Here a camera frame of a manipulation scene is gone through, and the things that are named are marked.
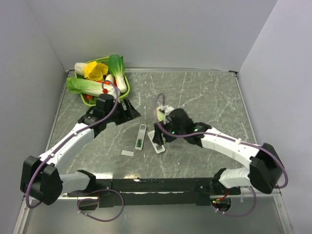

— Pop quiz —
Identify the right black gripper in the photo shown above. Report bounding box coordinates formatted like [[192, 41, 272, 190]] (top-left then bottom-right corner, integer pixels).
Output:
[[152, 118, 185, 146]]

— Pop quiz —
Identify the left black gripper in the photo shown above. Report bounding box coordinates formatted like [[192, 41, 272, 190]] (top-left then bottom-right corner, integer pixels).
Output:
[[104, 97, 139, 125]]

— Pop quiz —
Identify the white universal AC remote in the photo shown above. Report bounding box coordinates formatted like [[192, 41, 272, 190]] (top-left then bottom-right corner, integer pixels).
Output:
[[147, 130, 166, 154]]

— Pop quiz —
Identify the long white remote control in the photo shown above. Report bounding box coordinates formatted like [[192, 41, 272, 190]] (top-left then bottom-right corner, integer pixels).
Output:
[[135, 124, 147, 151]]

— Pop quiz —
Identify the white battery cover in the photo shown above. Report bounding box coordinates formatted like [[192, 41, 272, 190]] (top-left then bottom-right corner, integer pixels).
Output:
[[121, 150, 134, 157]]

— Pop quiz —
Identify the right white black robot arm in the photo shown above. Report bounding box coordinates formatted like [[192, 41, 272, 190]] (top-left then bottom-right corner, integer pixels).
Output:
[[153, 105, 285, 194]]

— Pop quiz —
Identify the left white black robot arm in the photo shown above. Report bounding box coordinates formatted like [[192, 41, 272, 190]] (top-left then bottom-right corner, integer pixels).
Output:
[[20, 94, 141, 205]]

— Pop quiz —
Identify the green plastic basket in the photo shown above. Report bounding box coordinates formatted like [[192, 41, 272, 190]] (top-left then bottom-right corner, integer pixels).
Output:
[[74, 56, 130, 106]]

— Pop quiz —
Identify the green napa cabbage half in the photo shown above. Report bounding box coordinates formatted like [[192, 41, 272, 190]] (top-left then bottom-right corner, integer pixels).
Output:
[[155, 108, 165, 122]]

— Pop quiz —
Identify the white radish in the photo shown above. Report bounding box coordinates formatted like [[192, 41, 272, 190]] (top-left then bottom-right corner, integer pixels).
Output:
[[104, 74, 115, 85]]

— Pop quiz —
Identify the green white bok choy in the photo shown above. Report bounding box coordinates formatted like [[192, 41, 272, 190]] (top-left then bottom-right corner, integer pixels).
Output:
[[108, 55, 127, 93]]

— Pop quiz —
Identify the long green white cabbage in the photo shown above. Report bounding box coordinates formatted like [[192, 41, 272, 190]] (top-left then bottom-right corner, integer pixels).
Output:
[[66, 77, 117, 98]]

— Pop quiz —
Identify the yellow leafed cabbage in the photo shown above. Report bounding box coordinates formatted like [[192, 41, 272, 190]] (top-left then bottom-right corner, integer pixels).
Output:
[[74, 61, 108, 81]]

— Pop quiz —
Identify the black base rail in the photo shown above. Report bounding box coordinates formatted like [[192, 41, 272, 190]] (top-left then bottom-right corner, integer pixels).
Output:
[[67, 177, 241, 208]]

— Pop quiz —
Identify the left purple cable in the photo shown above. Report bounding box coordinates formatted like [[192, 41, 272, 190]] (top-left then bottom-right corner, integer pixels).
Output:
[[24, 80, 125, 222]]

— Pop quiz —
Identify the purple cable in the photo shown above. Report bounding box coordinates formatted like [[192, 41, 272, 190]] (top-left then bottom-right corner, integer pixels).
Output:
[[155, 93, 290, 217], [24, 80, 125, 222]]

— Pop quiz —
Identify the aluminium frame rail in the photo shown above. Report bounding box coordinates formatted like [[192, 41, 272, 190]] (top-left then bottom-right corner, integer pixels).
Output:
[[240, 185, 282, 198]]

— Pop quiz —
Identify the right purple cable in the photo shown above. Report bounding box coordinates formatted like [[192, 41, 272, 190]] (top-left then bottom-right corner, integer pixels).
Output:
[[155, 93, 290, 217]]

